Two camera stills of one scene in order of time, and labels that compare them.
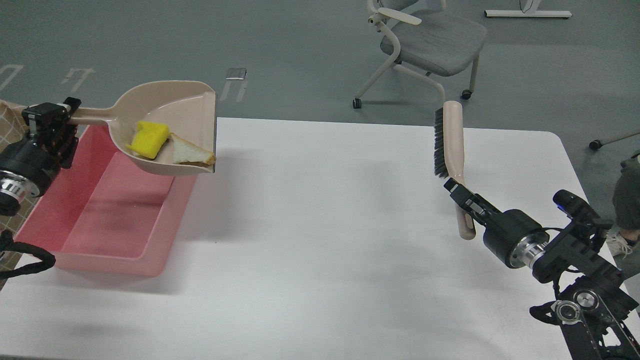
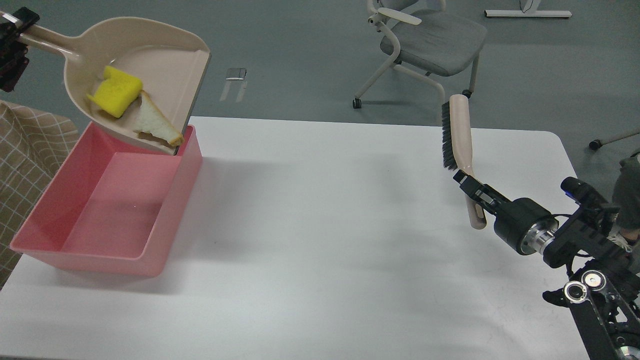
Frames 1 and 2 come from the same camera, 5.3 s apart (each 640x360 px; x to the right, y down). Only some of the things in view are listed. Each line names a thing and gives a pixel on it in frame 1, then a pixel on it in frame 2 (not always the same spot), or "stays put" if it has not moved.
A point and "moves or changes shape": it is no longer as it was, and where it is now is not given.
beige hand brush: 449,157 moves or changes shape
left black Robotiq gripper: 41,155 → 13,62
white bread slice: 185,152 → 154,124
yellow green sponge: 148,139 → 117,92
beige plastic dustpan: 188,107 → 171,64
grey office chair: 421,36 stays put
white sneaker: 617,244 stays put
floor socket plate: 236,74 stays put
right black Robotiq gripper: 515,238 → 522,223
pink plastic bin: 108,214 stays put
